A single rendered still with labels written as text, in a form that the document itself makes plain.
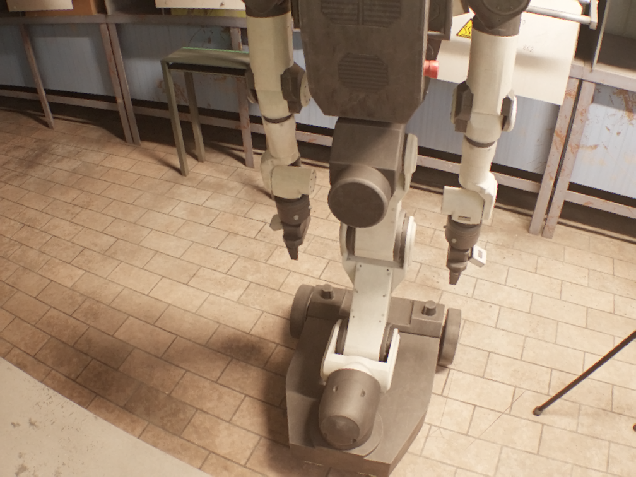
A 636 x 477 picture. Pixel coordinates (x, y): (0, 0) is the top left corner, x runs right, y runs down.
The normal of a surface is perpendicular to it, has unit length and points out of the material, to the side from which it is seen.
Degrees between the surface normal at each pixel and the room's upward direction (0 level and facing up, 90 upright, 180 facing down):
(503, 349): 0
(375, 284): 60
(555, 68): 90
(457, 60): 90
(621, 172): 90
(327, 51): 105
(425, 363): 0
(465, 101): 90
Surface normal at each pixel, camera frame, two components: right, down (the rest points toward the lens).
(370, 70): -0.25, 0.81
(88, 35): -0.41, 0.60
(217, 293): -0.04, -0.76
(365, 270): -0.25, 0.17
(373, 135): -0.21, -0.09
